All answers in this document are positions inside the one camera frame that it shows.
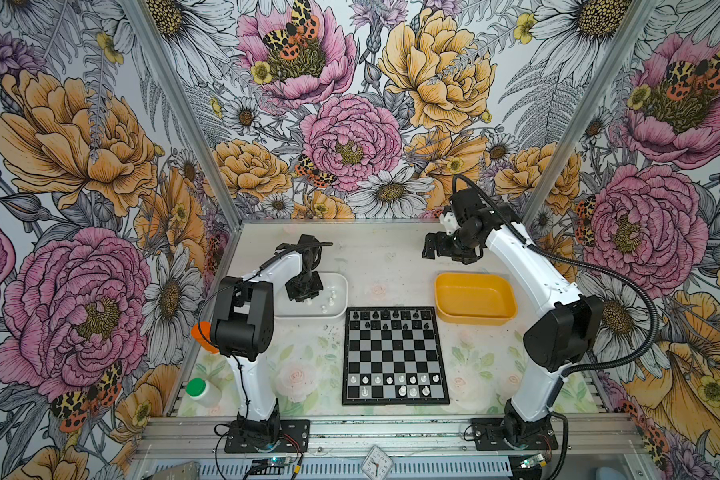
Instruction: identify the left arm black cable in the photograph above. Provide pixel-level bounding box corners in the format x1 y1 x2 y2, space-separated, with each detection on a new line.
212 239 334 421

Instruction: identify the white plastic bin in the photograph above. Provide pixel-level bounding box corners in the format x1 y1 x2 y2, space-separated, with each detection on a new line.
274 272 349 321

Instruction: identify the green capped white bottle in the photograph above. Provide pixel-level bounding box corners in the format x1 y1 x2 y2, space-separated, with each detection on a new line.
185 377 222 408

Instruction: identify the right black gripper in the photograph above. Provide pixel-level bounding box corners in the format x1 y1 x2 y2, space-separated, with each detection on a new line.
422 225 482 265

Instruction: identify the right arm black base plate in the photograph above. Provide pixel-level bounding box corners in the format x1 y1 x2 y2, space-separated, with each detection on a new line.
470 417 559 451

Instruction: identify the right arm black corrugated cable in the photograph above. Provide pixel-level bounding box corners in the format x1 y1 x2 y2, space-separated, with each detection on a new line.
452 175 661 378

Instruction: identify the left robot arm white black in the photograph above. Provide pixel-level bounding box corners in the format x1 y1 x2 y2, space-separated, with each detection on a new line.
208 234 331 449

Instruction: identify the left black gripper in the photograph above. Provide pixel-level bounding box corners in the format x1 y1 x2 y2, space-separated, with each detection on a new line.
284 269 323 302

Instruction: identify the orange capped bottle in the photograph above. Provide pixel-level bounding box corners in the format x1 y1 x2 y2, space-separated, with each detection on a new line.
191 321 219 354

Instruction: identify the black and white chessboard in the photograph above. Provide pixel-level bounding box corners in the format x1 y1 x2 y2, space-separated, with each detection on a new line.
341 306 450 406

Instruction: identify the aluminium frame rail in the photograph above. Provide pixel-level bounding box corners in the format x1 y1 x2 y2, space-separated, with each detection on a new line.
133 413 645 460

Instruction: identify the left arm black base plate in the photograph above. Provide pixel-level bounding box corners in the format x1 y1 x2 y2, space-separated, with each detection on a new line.
223 419 311 454

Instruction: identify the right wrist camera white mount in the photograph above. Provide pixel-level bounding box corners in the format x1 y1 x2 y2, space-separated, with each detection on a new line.
439 211 459 236

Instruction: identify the small white analog clock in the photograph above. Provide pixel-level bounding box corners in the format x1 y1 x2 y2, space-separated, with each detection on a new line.
361 446 394 480

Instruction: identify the yellow plastic bin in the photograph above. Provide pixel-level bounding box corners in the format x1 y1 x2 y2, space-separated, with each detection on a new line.
434 272 518 326

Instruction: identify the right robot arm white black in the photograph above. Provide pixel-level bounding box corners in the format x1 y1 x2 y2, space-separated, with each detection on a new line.
422 187 604 449

